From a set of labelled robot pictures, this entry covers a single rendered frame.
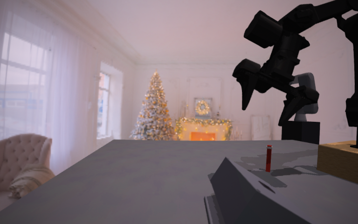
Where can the dark red peg with grey tip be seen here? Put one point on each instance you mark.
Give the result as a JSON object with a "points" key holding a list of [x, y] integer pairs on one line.
{"points": [[268, 160]]}

